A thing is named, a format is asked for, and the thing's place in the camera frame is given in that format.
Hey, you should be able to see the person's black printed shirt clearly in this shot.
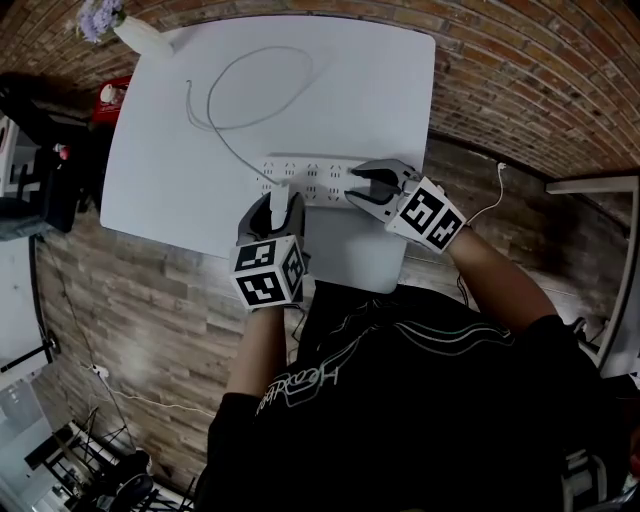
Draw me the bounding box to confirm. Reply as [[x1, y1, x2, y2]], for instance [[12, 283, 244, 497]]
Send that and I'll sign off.
[[192, 279, 640, 512]]

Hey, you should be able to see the grey monitor screen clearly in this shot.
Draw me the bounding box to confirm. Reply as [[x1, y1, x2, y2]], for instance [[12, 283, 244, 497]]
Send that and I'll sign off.
[[0, 378, 55, 481]]

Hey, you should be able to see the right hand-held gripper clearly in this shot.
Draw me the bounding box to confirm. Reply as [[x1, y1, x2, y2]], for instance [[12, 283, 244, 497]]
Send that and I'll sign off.
[[344, 158, 469, 256]]

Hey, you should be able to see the white power strip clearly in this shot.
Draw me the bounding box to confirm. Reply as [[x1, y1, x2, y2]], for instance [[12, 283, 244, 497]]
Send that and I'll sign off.
[[252, 153, 426, 209]]

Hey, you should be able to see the white box with black patches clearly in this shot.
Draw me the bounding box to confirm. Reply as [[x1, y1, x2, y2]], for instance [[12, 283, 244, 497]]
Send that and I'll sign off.
[[0, 115, 44, 199]]

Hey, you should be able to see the grey metal frame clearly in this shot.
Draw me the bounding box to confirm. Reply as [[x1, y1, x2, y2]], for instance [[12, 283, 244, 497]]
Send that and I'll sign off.
[[562, 448, 609, 512]]

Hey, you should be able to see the white square table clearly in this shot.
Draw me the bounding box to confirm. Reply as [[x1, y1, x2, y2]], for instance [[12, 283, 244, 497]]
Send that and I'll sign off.
[[99, 14, 437, 295]]

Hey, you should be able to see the dark table with white legs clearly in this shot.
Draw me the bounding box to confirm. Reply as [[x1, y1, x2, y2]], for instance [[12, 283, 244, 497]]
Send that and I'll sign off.
[[544, 172, 640, 375]]

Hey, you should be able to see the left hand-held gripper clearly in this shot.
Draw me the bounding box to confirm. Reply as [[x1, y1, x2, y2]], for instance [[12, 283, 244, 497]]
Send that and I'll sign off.
[[228, 191, 312, 314]]

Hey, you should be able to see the person's left forearm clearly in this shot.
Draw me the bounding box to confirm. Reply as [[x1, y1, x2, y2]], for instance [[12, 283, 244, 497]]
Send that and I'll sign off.
[[222, 304, 290, 402]]

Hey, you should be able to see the black office chair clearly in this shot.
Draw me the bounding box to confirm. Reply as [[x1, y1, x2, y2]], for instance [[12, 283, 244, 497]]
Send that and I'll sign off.
[[32, 144, 102, 234]]

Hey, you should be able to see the white floor cable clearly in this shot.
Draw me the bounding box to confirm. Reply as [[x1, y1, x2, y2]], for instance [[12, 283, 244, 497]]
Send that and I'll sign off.
[[464, 159, 509, 229]]

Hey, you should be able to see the white ribbed vase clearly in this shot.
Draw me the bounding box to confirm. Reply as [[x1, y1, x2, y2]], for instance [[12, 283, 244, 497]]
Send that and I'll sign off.
[[112, 15, 176, 59]]

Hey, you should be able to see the white platform with black edge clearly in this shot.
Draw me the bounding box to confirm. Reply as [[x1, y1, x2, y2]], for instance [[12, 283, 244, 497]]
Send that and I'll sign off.
[[0, 234, 55, 375]]

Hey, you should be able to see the white cable with plug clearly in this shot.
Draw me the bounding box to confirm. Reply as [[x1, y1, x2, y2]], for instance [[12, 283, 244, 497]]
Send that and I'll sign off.
[[184, 44, 315, 225]]

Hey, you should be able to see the black tripod stand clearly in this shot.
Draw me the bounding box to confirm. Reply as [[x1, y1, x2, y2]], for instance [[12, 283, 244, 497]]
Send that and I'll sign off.
[[49, 407, 140, 497]]

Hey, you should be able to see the person's right forearm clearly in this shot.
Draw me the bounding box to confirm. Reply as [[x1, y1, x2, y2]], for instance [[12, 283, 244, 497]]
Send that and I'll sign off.
[[447, 224, 562, 335]]

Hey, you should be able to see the red box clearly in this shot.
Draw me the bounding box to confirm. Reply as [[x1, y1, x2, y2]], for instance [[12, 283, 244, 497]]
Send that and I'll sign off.
[[91, 74, 133, 126]]

